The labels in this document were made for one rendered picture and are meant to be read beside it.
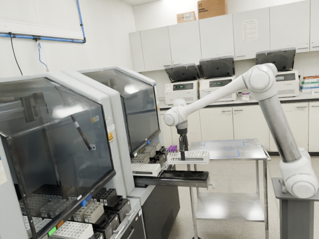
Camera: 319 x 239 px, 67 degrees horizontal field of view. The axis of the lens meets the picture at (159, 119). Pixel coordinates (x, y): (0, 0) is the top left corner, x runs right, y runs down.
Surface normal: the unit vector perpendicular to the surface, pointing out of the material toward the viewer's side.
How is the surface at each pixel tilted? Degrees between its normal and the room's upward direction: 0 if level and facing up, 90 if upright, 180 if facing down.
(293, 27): 90
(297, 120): 90
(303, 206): 90
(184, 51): 90
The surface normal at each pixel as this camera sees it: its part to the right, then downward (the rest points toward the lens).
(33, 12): 0.94, -0.04
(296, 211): -0.32, 0.25
